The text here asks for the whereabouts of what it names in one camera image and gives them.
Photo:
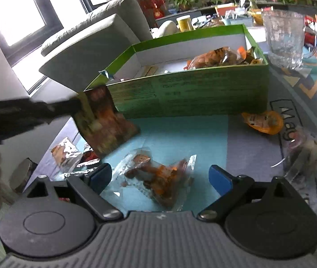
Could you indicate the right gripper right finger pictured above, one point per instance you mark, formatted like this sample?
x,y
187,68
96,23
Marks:
x,y
232,191

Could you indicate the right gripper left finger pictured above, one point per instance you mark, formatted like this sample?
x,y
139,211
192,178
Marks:
x,y
89,187

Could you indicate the white red snack packet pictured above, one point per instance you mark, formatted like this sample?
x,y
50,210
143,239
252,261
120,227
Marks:
x,y
66,155

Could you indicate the red brown snack pouch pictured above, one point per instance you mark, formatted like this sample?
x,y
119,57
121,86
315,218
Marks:
x,y
99,122

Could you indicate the clear bag orange snacks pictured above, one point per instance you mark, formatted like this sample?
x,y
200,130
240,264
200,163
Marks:
x,y
143,184

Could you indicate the small orange snack packet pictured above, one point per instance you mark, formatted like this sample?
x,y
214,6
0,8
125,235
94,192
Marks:
x,y
269,122

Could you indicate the clear bag dark snacks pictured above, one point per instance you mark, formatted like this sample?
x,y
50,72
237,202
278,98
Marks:
x,y
300,157

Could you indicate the long tan snack bar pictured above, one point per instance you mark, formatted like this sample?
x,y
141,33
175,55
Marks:
x,y
149,71

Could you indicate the clear orange snack bag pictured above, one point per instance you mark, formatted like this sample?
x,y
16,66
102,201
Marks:
x,y
222,57

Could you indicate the patterned blue table mat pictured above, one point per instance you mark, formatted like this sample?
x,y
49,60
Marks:
x,y
226,141

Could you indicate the grey armchair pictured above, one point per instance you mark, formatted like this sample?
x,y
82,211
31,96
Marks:
x,y
74,56

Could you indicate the green cardboard box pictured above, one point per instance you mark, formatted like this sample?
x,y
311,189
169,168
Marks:
x,y
173,91

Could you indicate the clear glass mug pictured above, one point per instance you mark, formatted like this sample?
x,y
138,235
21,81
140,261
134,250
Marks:
x,y
285,35

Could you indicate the blue plastic basket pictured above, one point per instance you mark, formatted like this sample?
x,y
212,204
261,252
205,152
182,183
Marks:
x,y
231,18

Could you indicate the yellow canister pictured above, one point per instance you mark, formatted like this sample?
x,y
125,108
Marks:
x,y
185,23

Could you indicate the yellow woven basket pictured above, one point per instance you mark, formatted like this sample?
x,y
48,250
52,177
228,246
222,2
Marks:
x,y
257,16

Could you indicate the red flower decoration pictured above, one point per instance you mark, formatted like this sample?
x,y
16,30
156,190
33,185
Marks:
x,y
155,8

